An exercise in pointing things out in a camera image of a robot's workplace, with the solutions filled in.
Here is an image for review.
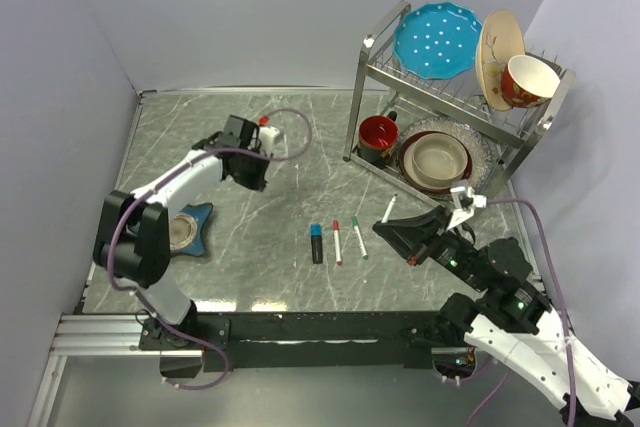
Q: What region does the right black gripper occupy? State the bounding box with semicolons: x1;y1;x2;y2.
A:
372;202;488;290

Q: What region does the white thin pen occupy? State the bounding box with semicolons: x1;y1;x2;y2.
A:
381;194;398;224

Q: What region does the white green marker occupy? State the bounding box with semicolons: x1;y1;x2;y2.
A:
353;225;369;260

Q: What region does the white red acrylic marker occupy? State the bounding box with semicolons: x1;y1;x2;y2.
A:
333;228;343;266

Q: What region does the black blue highlighter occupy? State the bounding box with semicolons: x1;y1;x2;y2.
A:
311;235;324;264

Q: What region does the blue pen cap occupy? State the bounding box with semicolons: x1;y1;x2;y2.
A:
310;223;322;237

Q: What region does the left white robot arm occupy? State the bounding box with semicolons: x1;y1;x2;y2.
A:
93;115;283;349

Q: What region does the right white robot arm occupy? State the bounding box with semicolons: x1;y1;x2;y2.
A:
373;201;639;426

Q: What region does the red rimmed plate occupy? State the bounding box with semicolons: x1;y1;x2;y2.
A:
398;131;472;194

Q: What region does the beige bowl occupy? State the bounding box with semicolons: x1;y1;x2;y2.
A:
408;132;469;189

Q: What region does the glass patterned plate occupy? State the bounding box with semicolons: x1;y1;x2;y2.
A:
395;116;494;201

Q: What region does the steel dish rack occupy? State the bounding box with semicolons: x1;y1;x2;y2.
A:
343;0;575;205

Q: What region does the red black mug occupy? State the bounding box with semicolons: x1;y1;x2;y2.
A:
358;111;399;168

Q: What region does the blue star dish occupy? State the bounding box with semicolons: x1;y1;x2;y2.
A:
127;201;215;257

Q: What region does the red floral bowl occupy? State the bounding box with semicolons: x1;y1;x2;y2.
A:
500;54;561;108

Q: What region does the black base bar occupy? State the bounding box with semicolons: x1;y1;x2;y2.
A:
190;311;473;369

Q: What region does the blue polka dot plate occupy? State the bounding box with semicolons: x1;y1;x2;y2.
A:
393;2;483;80

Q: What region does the cream floral plate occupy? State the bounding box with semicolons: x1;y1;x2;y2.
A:
475;9;525;111

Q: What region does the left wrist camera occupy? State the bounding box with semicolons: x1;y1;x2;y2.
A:
258;115;284;157

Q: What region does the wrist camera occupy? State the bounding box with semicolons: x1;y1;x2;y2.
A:
258;115;284;157
446;181;488;231

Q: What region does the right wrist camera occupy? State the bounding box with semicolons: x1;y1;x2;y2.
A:
446;181;488;231

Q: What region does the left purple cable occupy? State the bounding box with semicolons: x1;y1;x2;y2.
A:
105;108;314;392

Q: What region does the purple cable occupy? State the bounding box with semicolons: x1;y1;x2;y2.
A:
464;197;576;427
105;108;314;392

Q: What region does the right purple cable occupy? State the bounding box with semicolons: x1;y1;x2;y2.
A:
464;197;576;427

